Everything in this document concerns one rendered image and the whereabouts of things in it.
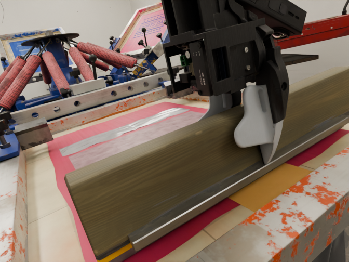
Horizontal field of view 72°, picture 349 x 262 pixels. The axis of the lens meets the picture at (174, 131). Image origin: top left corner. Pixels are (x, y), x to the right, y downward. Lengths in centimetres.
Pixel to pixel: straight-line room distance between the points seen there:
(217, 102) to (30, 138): 49
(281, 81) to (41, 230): 32
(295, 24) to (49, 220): 38
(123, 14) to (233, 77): 507
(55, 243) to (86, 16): 484
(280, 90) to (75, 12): 486
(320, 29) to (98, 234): 131
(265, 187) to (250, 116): 10
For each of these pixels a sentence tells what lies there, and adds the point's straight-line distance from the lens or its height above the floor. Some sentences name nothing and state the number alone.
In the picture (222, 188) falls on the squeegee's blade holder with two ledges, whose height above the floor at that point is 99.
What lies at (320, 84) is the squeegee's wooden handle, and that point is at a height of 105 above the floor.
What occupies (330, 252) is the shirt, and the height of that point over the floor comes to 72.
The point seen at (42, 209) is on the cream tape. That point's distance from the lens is 41.
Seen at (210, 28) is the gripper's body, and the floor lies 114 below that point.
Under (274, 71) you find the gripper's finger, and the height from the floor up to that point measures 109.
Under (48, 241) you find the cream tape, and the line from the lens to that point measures 34.
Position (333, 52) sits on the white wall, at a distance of 248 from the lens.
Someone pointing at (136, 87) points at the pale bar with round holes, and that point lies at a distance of 98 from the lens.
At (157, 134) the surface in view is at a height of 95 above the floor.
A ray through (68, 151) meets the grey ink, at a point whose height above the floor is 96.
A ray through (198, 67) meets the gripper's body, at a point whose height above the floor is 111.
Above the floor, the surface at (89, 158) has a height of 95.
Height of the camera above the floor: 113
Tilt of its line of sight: 19 degrees down
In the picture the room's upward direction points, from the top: 12 degrees counter-clockwise
